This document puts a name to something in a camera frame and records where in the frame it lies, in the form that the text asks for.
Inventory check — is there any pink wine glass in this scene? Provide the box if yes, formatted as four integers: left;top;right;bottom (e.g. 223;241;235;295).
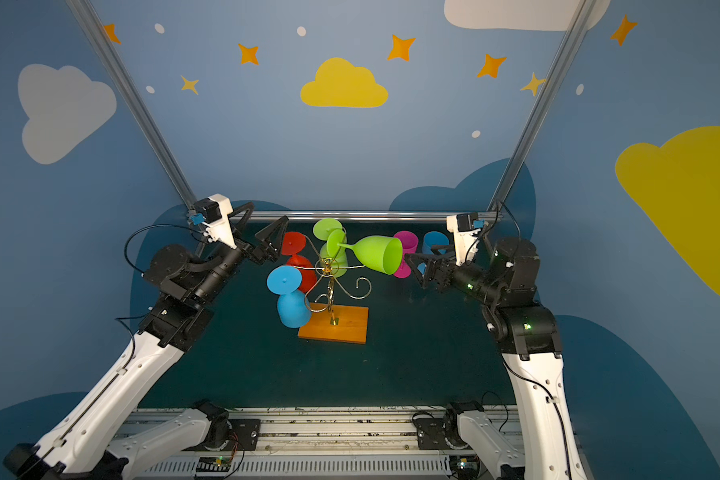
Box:
394;230;419;279

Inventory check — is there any green wine glass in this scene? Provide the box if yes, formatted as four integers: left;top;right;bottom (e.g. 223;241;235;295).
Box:
341;235;403;275
313;218;348;278

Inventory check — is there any blue wine glass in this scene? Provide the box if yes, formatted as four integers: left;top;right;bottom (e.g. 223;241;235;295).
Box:
421;231;450;255
266;265;312;329

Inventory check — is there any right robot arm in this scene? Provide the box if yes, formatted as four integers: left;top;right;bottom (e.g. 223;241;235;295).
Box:
404;237;586;479

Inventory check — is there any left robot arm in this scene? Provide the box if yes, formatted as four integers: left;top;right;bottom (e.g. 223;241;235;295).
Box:
3;195;289;479

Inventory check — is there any red wine glass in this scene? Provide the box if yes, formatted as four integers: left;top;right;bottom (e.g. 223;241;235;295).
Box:
281;232;317;294

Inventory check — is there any orange wooden rack base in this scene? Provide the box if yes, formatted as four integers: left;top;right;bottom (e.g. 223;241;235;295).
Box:
298;305;369;345

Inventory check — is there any right circuit board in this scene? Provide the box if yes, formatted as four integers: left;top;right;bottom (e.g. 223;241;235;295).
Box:
448;456;481;480

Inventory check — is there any circuit board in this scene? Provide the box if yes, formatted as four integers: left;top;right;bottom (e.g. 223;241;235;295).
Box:
193;457;233;478
448;456;481;480

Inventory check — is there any left circuit board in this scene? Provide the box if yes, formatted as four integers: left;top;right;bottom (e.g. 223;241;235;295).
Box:
193;457;233;478

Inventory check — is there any aluminium frame back bar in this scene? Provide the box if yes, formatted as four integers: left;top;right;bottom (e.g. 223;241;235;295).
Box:
249;210;460;223

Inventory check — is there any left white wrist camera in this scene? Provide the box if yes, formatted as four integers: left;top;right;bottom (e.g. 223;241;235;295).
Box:
189;194;237;249

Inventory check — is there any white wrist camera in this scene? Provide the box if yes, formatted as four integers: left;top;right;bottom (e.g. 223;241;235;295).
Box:
446;212;484;266
189;194;237;249

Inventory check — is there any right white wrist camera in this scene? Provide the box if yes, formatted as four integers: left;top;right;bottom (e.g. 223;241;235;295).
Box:
446;212;484;266

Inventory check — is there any gold wire glass rack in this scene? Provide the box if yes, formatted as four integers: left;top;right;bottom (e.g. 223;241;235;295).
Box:
303;218;373;327

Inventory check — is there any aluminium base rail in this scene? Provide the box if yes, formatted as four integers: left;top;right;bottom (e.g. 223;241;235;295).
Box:
115;405;523;479

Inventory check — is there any aluminium frame left post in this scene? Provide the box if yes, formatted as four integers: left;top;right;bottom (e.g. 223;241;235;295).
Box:
65;0;198;216

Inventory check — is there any aluminium frame post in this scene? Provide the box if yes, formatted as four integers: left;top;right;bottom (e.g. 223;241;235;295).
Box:
488;0;598;225
65;0;198;216

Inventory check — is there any aluminium frame right post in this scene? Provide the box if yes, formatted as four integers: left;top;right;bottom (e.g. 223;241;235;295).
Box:
488;0;598;225

